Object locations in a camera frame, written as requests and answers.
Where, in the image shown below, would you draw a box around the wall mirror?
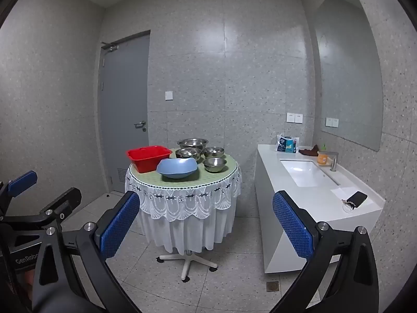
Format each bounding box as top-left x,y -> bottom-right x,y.
313,0 -> 383,152

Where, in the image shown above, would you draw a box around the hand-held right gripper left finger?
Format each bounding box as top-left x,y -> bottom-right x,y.
31,190 -> 141,313

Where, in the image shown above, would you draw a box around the white sink basin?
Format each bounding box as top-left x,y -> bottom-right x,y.
280,160 -> 341,188

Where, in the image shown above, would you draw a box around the grey door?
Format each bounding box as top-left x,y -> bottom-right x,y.
98,30 -> 151,194

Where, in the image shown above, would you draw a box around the blue plastic bowl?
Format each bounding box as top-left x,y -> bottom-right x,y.
156,158 -> 200,180

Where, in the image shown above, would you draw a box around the white table pedestal base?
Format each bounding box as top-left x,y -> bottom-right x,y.
156,249 -> 218,281

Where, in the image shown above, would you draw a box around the green and white lace tablecloth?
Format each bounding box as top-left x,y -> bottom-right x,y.
125,148 -> 242,255

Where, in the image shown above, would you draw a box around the medium steel bowl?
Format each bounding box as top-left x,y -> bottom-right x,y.
175,148 -> 203,162

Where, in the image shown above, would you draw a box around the red plastic basin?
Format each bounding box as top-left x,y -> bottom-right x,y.
126,145 -> 173,173

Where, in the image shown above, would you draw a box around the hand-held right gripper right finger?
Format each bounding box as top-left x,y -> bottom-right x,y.
272,190 -> 380,313

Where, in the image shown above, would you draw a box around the white vanity counter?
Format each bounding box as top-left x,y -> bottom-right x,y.
254,143 -> 385,274

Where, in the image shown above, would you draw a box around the blue tissue packet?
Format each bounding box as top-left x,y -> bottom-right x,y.
276,134 -> 298,154

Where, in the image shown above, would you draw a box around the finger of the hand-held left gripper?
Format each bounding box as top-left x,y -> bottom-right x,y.
0,170 -> 38,216
31,187 -> 83,233

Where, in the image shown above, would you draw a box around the black phone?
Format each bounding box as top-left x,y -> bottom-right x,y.
347,191 -> 368,208

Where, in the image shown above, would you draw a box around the metal faucet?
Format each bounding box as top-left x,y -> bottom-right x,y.
321,151 -> 340,172

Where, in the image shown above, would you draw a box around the large steel bowl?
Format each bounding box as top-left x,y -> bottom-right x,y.
177,139 -> 209,151

